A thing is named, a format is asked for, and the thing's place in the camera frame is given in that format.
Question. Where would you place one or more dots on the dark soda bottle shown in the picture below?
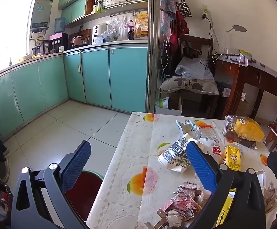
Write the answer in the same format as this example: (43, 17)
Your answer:
(130, 31)

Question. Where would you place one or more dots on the white kitchen appliance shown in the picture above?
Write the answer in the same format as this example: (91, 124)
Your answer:
(98, 32)

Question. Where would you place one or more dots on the crumpled pink paper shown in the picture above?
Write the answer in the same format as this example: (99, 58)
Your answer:
(183, 202)

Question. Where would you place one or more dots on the patterned paper cup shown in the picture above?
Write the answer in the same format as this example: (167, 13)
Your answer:
(172, 153)

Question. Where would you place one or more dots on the black drink dispenser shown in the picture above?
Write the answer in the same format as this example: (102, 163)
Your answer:
(57, 41)

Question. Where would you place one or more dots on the green trash bin red inside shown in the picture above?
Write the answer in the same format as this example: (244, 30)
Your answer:
(81, 195)

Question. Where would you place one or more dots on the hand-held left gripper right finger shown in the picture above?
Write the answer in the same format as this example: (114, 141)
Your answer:
(200, 167)

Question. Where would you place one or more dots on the dark wooden chair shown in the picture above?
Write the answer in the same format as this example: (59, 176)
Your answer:
(198, 41)

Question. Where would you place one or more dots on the red garment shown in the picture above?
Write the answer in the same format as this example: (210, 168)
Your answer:
(180, 31)

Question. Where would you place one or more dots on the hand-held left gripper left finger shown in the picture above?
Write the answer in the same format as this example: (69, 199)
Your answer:
(77, 164)

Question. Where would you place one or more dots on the brown wooden desk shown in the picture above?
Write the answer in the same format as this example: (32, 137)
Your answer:
(238, 76)

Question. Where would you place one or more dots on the blue water jug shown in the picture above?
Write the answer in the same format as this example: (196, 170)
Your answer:
(59, 25)

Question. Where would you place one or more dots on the silver snack wrapper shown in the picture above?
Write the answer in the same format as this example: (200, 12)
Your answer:
(188, 125)

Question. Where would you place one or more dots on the teal kitchen base cabinets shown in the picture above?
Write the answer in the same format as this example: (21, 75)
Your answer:
(95, 76)

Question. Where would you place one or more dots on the brown rice cooker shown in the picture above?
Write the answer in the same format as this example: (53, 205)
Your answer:
(78, 41)

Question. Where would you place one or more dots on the yellow snack bag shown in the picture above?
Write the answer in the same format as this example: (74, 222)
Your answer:
(141, 25)

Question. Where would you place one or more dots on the yellow white medicine box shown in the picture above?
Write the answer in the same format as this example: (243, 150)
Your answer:
(225, 210)

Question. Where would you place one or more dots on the blue plaid cloth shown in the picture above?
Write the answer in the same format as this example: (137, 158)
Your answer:
(167, 7)

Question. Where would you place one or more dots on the wooden cutting board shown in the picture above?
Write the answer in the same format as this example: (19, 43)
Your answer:
(86, 34)

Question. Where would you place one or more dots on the leaf print cushion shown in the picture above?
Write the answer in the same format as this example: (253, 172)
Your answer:
(191, 85)

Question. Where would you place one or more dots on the bubble wrap bag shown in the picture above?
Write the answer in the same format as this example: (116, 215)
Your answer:
(193, 68)

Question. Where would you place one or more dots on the yellow drink carton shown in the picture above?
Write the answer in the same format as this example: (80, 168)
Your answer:
(232, 158)

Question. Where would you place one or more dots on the round grey wall lamp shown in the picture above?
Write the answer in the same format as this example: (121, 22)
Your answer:
(239, 28)

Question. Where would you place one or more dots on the black wall charger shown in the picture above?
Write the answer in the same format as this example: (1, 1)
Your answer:
(204, 15)

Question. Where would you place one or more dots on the clear bag of bread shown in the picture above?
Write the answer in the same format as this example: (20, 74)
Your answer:
(248, 128)

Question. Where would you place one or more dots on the fruit print tablecloth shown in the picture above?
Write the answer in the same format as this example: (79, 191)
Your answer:
(133, 148)

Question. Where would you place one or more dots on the kitchen window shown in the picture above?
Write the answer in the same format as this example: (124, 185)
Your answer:
(7, 23)

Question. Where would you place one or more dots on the brown patterned paper scrap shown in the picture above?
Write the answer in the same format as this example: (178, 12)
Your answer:
(272, 195)

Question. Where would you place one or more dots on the clear plastic bags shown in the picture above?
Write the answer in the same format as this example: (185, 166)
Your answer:
(113, 32)

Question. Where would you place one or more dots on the aluminium sliding door frame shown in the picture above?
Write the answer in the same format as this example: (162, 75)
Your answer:
(154, 52)

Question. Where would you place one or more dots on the black white print bag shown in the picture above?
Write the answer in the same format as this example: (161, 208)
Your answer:
(185, 8)

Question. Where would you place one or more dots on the clear plastic bottle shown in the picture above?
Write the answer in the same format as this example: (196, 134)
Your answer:
(207, 139)

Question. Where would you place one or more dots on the white green cardboard box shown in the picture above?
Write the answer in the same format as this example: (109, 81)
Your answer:
(167, 107)

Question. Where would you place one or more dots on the small white box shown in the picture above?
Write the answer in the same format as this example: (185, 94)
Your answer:
(226, 92)

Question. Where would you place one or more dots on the grey wall water heater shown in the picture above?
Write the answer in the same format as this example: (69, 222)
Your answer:
(41, 14)

